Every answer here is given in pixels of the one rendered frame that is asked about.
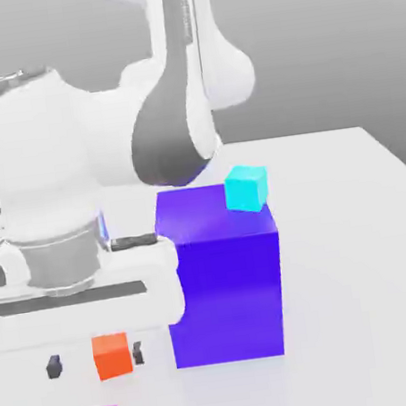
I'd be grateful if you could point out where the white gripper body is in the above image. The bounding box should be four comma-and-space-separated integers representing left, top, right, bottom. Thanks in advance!
0, 237, 190, 353

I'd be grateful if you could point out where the small orange cube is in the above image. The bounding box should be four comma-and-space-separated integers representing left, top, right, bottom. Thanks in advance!
89, 330, 136, 383

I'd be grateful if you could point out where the small cyan cube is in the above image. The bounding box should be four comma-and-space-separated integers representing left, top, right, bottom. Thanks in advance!
220, 160, 275, 218

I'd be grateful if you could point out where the large blue box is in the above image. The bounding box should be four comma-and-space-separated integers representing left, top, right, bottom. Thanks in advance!
149, 176, 295, 371

